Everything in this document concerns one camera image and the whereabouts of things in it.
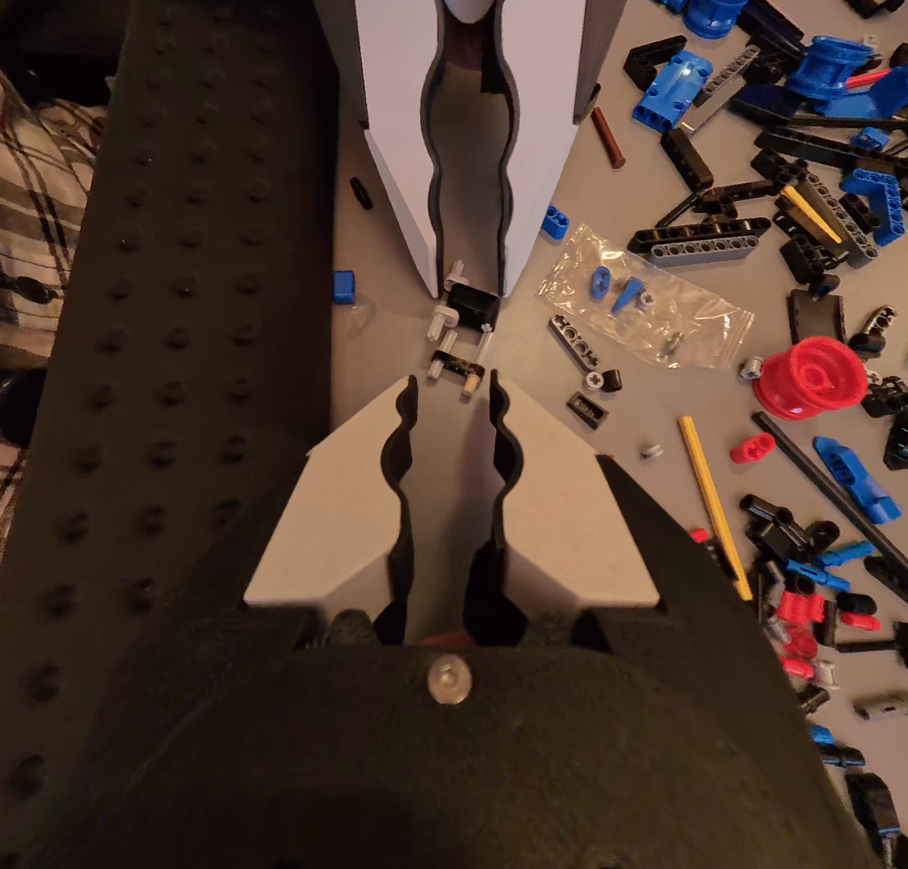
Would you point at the pile of black beams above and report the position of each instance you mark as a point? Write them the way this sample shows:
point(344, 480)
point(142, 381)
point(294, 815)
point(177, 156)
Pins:
point(794, 174)

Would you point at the short yellow axle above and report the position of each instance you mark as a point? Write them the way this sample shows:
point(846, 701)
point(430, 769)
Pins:
point(812, 213)

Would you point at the small grey bush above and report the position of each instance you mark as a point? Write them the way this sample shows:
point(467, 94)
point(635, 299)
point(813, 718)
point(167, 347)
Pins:
point(651, 450)
point(646, 299)

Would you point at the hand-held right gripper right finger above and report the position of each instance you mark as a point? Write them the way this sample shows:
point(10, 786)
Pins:
point(567, 521)

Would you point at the black angled beam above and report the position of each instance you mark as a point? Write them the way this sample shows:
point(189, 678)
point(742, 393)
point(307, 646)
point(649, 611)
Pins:
point(649, 60)

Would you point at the black studded mat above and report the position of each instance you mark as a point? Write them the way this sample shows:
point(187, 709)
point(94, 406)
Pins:
point(177, 316)

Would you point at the black flat panel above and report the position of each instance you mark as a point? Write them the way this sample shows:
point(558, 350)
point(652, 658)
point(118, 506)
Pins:
point(816, 316)

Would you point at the dark grey small cylinder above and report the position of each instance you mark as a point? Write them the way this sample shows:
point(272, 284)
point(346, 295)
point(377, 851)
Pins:
point(672, 344)

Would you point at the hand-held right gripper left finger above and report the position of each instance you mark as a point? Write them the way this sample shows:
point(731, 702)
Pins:
point(333, 514)

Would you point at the blue cross-hole connector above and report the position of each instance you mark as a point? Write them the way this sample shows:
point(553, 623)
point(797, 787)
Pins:
point(601, 280)

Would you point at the clear plastic scrap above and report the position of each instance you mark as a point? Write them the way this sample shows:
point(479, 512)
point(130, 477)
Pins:
point(362, 314)

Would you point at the dark grey short beam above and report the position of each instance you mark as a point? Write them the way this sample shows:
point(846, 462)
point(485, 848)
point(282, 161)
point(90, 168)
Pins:
point(573, 341)

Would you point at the blue wedge piece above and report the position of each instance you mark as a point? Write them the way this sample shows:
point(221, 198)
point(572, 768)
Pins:
point(628, 293)

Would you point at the brown axle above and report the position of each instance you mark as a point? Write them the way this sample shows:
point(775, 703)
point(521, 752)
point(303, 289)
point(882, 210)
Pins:
point(608, 137)

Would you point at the small blue connector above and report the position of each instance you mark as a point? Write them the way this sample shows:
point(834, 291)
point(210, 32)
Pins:
point(867, 138)

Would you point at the clear plastic zip bag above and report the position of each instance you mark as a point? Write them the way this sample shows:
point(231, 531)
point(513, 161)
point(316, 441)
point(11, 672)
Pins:
point(702, 316)

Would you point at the grey desk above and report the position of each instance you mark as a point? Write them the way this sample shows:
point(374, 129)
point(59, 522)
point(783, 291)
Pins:
point(660, 401)

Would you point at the red wheel hub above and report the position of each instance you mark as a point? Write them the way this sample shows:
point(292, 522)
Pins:
point(809, 379)

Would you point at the grey cross-hole bush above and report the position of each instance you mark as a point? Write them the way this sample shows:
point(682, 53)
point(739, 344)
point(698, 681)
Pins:
point(594, 380)

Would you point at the blue two-hole connector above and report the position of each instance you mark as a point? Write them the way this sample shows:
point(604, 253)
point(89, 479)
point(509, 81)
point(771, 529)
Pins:
point(555, 221)

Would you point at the grey long beam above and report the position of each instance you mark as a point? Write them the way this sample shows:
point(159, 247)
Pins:
point(706, 253)

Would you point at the large blue panel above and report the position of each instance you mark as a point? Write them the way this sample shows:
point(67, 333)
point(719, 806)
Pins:
point(887, 96)

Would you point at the long yellow axle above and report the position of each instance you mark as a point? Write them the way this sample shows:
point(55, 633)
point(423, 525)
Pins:
point(709, 493)

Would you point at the black angled connector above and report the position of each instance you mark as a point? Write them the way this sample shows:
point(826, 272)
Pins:
point(872, 326)

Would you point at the black round bush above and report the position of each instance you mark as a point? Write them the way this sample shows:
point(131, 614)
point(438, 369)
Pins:
point(613, 379)

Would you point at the short black beam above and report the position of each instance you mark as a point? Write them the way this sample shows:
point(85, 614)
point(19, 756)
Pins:
point(687, 156)

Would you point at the pile of small coloured connectors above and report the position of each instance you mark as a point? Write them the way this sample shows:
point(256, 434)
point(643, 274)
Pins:
point(798, 606)

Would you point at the small blue brick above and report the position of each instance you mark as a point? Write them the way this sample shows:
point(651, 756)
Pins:
point(343, 287)

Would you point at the long black axle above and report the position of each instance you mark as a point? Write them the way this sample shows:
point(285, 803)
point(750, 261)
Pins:
point(816, 475)

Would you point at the blue angled beam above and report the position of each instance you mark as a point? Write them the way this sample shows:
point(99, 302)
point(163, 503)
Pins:
point(876, 202)

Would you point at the short black pin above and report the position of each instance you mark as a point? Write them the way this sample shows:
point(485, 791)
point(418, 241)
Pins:
point(360, 192)

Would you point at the red two-hole connector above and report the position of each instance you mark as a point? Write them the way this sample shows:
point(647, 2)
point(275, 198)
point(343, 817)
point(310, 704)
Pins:
point(752, 448)

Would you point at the very long black beam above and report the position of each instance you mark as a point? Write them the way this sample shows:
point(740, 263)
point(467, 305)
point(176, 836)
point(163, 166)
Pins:
point(816, 149)

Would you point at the black and grey brick assembly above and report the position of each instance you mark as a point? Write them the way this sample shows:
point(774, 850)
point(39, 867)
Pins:
point(472, 301)

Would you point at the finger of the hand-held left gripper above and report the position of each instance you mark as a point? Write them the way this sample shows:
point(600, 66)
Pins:
point(390, 67)
point(546, 67)

